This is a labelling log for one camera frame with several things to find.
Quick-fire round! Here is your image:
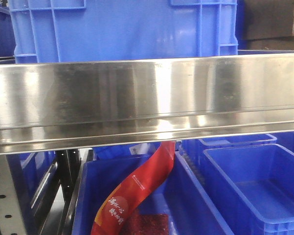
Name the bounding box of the blue bin behind right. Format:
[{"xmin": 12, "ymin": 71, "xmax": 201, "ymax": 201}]
[{"xmin": 181, "ymin": 134, "xmax": 277, "ymax": 157}]

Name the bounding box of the blue bin with red bag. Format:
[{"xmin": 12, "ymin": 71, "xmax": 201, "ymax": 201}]
[{"xmin": 72, "ymin": 153, "xmax": 233, "ymax": 235}]

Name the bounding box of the empty blue bin right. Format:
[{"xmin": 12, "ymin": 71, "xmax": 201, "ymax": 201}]
[{"xmin": 200, "ymin": 144, "xmax": 294, "ymax": 235}]

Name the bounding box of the red printed paper bag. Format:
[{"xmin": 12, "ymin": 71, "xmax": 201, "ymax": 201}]
[{"xmin": 90, "ymin": 141, "xmax": 176, "ymax": 235}]

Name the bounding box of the large light blue crate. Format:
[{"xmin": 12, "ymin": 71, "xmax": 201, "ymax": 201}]
[{"xmin": 9, "ymin": 0, "xmax": 238, "ymax": 63}]

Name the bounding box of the brown cardboard box upper right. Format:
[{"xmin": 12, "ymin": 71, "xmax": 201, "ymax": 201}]
[{"xmin": 237, "ymin": 0, "xmax": 294, "ymax": 50}]

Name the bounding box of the perforated metal shelf upright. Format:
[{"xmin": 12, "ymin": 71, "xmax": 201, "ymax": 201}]
[{"xmin": 0, "ymin": 155, "xmax": 26, "ymax": 235}]

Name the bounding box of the stainless steel shelf rail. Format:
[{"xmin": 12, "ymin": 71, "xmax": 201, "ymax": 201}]
[{"xmin": 0, "ymin": 53, "xmax": 294, "ymax": 155}]

